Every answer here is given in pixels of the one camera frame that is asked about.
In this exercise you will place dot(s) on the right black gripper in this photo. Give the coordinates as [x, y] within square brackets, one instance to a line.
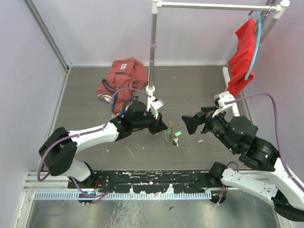
[191, 121]

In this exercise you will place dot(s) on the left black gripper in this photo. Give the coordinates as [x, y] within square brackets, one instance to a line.
[158, 125]

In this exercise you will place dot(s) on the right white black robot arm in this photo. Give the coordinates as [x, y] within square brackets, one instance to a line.
[239, 137]

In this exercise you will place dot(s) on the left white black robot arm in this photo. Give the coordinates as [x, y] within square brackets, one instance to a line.
[59, 150]

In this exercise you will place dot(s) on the rust red t-shirt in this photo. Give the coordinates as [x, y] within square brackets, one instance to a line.
[129, 73]

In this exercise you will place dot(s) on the bright red shirt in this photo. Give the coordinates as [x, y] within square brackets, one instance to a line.
[241, 60]

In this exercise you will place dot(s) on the white metal clothes rack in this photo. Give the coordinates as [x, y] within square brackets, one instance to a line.
[267, 16]

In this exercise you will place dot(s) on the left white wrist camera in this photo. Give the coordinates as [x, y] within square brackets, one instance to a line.
[154, 106]

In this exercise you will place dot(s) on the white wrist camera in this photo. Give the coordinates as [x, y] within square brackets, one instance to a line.
[223, 101]
[154, 106]

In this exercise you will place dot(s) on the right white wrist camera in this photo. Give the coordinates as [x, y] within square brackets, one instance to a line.
[223, 101]

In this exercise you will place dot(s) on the black mounting base plate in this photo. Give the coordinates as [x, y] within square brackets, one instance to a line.
[151, 181]

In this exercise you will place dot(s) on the grey slotted cable duct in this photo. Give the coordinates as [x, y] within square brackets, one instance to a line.
[169, 195]

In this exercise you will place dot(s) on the aluminium frame post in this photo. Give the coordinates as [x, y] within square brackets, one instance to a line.
[40, 14]

